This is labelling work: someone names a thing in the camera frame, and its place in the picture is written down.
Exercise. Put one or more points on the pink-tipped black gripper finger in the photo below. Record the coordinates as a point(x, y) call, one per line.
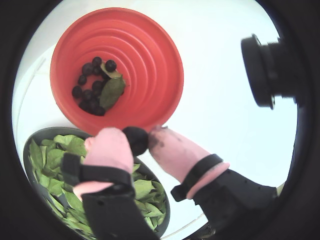
point(107, 150)
point(175, 152)

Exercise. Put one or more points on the pile of green leaves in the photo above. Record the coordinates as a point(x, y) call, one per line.
point(52, 160)

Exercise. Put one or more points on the dark grey round bowl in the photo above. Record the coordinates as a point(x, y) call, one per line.
point(28, 155)

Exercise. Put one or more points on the red collapsible silicone cup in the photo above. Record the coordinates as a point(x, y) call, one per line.
point(150, 75)

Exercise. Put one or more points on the large green leaf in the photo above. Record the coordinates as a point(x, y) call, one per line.
point(112, 92)

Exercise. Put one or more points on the small green leaf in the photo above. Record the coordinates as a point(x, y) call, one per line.
point(111, 73)

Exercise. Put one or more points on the black camera module with lens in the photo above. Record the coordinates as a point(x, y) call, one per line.
point(260, 75)

